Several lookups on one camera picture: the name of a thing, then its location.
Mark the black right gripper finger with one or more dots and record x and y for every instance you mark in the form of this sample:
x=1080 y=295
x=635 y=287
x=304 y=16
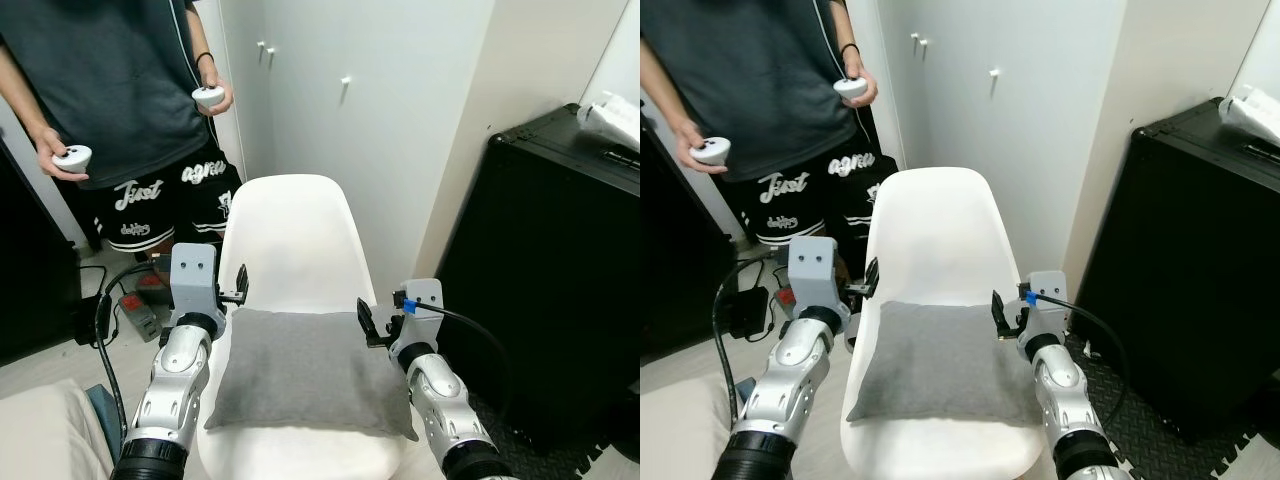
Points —
x=999 y=312
x=366 y=320

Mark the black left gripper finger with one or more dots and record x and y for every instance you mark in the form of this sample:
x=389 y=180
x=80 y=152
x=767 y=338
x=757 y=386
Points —
x=872 y=278
x=242 y=285

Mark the white handheld controller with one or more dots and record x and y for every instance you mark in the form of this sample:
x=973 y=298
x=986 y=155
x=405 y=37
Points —
x=712 y=150
x=72 y=156
x=207 y=97
x=850 y=88

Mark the person's right forearm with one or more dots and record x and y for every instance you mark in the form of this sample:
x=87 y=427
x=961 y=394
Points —
x=20 y=105
x=662 y=95

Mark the person's left forearm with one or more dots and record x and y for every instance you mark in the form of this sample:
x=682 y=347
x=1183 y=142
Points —
x=203 y=35
x=845 y=25

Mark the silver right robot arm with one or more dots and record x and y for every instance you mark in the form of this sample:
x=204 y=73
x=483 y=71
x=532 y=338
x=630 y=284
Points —
x=440 y=400
x=1065 y=400

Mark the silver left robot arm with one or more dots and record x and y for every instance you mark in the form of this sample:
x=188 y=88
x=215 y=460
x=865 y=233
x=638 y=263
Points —
x=790 y=380
x=175 y=390

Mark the white plastic shell chair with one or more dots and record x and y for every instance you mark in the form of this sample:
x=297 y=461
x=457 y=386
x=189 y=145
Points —
x=940 y=230
x=295 y=240

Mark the person's left hand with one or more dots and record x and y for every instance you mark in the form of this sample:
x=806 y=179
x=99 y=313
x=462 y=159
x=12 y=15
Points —
x=222 y=80
x=866 y=72

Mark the person's right hand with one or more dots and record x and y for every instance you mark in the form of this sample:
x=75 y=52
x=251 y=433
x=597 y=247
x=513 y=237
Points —
x=690 y=135
x=48 y=150

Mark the grey power strip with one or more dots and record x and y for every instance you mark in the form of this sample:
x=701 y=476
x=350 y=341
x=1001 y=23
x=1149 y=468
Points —
x=140 y=315
x=785 y=296

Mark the grey fabric cushion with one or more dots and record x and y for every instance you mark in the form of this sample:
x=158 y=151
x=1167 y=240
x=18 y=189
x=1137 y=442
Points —
x=300 y=370
x=940 y=360

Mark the black power adapter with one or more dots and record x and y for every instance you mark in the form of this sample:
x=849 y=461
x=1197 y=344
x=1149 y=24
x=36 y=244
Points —
x=90 y=320
x=745 y=312

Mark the large black case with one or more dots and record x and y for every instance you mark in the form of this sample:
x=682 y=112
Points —
x=1180 y=270
x=540 y=280

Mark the white wardrobe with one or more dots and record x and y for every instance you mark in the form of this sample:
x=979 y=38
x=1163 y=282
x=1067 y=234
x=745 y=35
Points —
x=400 y=150
x=1040 y=150

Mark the black furniture panel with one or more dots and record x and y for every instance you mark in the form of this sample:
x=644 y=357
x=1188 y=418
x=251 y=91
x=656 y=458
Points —
x=35 y=270
x=680 y=260

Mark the black foam floor mat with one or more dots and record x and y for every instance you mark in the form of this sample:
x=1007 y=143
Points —
x=1200 y=455
x=560 y=460

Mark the black wristband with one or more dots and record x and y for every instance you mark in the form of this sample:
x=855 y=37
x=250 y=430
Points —
x=205 y=57
x=850 y=47

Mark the white crumpled bag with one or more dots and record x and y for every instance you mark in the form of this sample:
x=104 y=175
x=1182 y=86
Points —
x=612 y=118
x=1255 y=110

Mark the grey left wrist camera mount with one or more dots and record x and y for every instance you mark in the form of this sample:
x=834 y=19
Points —
x=812 y=272
x=193 y=280

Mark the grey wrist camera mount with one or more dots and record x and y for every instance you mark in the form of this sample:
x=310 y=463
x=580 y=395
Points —
x=812 y=272
x=193 y=280
x=1048 y=290
x=425 y=300

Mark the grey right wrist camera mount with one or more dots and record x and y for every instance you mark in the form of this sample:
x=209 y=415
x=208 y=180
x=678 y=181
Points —
x=1048 y=290
x=425 y=300

